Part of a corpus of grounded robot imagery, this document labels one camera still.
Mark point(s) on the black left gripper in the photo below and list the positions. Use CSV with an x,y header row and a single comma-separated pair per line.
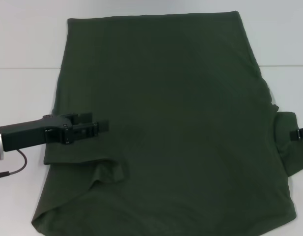
x,y
26,135

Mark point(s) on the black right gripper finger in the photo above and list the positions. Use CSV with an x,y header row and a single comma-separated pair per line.
x,y
299,134

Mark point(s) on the dark green t-shirt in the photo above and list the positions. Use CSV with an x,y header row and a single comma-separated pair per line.
x,y
178,98

